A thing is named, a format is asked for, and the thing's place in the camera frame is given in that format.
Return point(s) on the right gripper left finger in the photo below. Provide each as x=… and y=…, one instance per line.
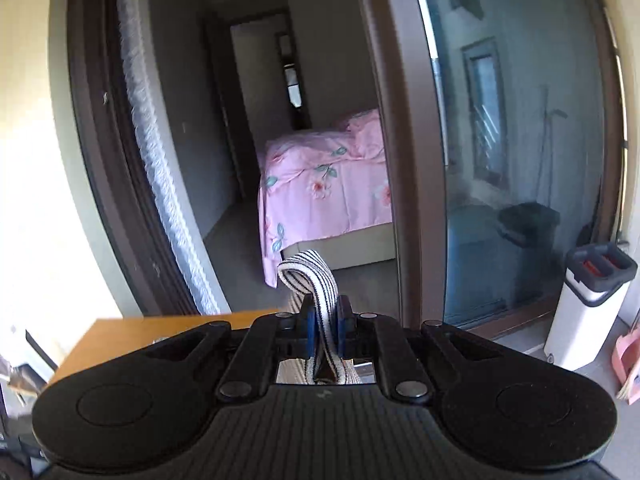
x=271, y=339

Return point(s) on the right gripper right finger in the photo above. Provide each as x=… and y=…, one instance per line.
x=399, y=374

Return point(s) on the black white striped garment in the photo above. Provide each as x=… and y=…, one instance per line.
x=319, y=338

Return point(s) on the pink floral bed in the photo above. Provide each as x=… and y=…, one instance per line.
x=322, y=184

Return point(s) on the white lace curtain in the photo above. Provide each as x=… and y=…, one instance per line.
x=159, y=157

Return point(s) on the white bin with red inside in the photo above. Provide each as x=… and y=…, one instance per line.
x=596, y=280

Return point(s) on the pink dustpan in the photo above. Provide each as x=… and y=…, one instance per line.
x=625, y=363

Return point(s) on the glass sliding door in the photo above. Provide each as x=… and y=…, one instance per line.
x=531, y=123

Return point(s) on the dark brown door frame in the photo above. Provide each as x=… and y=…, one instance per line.
x=115, y=169

